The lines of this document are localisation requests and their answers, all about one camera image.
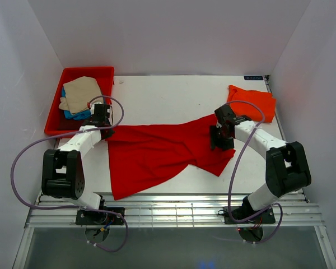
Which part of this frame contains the folded orange t shirt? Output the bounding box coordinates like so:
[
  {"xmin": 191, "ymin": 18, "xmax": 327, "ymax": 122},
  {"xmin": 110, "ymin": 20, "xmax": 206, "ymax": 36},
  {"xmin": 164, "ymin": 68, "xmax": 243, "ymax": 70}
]
[{"xmin": 227, "ymin": 85, "xmax": 276, "ymax": 123}]

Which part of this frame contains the blue table label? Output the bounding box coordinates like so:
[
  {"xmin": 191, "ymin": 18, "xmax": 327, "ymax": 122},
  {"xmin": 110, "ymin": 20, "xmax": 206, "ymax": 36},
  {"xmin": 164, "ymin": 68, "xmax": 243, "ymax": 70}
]
[{"xmin": 244, "ymin": 76, "xmax": 264, "ymax": 81}]

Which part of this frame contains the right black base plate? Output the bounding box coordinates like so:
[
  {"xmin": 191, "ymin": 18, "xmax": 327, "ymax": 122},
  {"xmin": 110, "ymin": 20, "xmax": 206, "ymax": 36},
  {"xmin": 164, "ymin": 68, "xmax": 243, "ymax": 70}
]
[{"xmin": 222, "ymin": 206, "xmax": 276, "ymax": 225}]

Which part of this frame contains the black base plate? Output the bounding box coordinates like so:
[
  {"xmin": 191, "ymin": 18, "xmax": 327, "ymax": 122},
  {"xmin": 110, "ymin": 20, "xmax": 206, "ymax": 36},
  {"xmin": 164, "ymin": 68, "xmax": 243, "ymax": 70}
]
[
  {"xmin": 75, "ymin": 210, "xmax": 124, "ymax": 226},
  {"xmin": 222, "ymin": 206, "xmax": 276, "ymax": 225}
]

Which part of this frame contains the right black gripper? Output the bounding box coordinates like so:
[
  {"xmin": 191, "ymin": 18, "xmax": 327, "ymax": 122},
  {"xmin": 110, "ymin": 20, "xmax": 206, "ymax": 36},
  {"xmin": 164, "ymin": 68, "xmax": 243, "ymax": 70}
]
[{"xmin": 209, "ymin": 124, "xmax": 235, "ymax": 152}]

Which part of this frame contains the beige folded t shirt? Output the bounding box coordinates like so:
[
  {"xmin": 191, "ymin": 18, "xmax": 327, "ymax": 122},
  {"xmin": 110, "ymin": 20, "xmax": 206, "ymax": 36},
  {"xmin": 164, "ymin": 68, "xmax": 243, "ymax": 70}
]
[{"xmin": 63, "ymin": 76, "xmax": 101, "ymax": 113}]

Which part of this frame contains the red plastic bin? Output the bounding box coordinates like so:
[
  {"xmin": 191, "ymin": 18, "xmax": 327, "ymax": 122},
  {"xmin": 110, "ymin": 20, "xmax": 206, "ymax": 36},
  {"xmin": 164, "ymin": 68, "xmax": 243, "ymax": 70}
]
[{"xmin": 44, "ymin": 66, "xmax": 114, "ymax": 136}]

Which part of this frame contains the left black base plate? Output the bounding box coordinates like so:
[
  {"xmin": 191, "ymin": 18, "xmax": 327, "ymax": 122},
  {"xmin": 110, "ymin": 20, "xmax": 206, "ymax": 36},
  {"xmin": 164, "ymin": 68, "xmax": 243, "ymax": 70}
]
[{"xmin": 75, "ymin": 210, "xmax": 124, "ymax": 226}]

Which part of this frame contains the aluminium rail frame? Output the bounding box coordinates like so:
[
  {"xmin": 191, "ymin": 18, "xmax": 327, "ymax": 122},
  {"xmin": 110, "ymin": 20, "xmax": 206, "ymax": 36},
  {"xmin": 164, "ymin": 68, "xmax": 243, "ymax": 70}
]
[{"xmin": 15, "ymin": 75, "xmax": 336, "ymax": 268}]

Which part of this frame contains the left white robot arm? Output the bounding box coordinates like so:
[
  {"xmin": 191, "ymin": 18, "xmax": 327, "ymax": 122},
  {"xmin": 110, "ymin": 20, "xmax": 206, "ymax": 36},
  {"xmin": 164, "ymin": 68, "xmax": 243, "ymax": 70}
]
[{"xmin": 41, "ymin": 120, "xmax": 114, "ymax": 224}]

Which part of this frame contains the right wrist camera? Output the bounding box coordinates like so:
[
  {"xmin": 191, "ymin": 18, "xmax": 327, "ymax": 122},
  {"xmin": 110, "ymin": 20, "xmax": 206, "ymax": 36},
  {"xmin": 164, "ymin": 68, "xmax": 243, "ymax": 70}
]
[{"xmin": 214, "ymin": 104, "xmax": 251, "ymax": 126}]

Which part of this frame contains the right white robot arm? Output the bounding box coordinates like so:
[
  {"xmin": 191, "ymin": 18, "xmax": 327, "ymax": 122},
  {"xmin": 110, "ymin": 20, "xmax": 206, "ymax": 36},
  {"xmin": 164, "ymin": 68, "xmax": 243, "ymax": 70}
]
[{"xmin": 209, "ymin": 119, "xmax": 311, "ymax": 223}]

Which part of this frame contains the blue folded t shirt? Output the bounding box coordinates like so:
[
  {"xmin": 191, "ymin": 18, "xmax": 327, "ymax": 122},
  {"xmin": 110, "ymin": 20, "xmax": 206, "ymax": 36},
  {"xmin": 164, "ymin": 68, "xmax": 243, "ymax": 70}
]
[{"xmin": 59, "ymin": 88, "xmax": 91, "ymax": 120}]

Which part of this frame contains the red t shirt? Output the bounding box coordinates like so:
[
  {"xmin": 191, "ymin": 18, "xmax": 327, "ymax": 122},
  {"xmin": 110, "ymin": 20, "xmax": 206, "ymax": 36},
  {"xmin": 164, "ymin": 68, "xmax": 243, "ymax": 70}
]
[{"xmin": 106, "ymin": 114, "xmax": 235, "ymax": 200}]

